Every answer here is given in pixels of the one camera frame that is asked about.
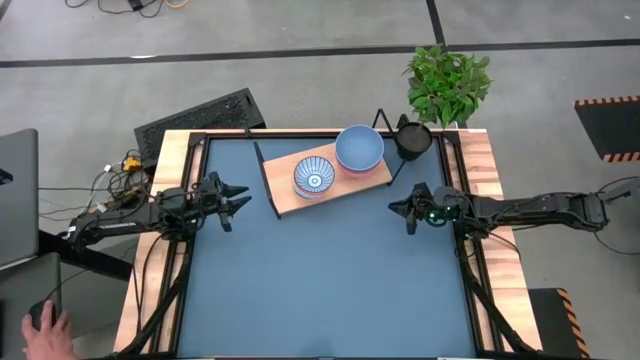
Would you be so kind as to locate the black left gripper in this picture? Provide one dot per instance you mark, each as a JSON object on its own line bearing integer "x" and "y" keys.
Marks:
{"x": 210, "y": 200}

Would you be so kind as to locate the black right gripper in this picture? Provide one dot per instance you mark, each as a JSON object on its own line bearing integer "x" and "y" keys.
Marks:
{"x": 442, "y": 207}

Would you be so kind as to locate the pink plastic bowl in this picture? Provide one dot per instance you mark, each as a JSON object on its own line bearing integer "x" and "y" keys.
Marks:
{"x": 360, "y": 175}

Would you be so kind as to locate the grey-blue plastic bowl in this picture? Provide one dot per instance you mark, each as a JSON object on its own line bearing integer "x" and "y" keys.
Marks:
{"x": 359, "y": 147}

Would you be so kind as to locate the light blue patterned bowl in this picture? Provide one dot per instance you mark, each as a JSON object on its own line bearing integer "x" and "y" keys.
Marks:
{"x": 314, "y": 176}

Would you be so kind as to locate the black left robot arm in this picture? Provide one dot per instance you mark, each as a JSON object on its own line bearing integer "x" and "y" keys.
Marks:
{"x": 125, "y": 220}

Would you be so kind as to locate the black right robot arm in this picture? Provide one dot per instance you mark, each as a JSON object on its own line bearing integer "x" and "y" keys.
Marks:
{"x": 525, "y": 207}

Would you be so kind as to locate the black perforated computer case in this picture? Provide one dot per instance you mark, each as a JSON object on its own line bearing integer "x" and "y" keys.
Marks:
{"x": 200, "y": 120}

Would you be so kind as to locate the yellow plug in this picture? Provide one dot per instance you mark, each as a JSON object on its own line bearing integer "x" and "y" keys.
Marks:
{"x": 132, "y": 164}

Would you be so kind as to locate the blue-grey table mat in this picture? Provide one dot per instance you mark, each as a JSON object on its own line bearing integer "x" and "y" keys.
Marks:
{"x": 250, "y": 310}

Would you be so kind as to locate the potted green tree black pot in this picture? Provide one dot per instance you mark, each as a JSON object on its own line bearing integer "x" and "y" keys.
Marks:
{"x": 445, "y": 80}

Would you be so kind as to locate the black mat hazard stripes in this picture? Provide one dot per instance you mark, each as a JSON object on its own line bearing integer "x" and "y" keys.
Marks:
{"x": 550, "y": 320}
{"x": 610, "y": 130}

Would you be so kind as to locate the grey metal stand foot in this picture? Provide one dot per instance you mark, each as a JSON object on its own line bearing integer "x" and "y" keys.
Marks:
{"x": 622, "y": 190}

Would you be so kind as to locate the grey laptop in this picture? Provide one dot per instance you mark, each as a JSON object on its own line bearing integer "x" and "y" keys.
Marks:
{"x": 20, "y": 200}

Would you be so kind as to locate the grey side desk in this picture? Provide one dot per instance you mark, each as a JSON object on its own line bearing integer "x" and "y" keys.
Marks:
{"x": 30, "y": 280}

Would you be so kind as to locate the black power adapter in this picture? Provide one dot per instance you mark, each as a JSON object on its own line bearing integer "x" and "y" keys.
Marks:
{"x": 136, "y": 4}

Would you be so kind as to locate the black computer mouse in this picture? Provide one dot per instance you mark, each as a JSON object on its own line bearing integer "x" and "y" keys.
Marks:
{"x": 36, "y": 310}

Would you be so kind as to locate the person's hand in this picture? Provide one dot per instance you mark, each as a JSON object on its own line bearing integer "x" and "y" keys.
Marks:
{"x": 47, "y": 340}

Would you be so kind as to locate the wooden shelf black metal frame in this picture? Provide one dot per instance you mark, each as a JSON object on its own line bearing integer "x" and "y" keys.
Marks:
{"x": 280, "y": 180}

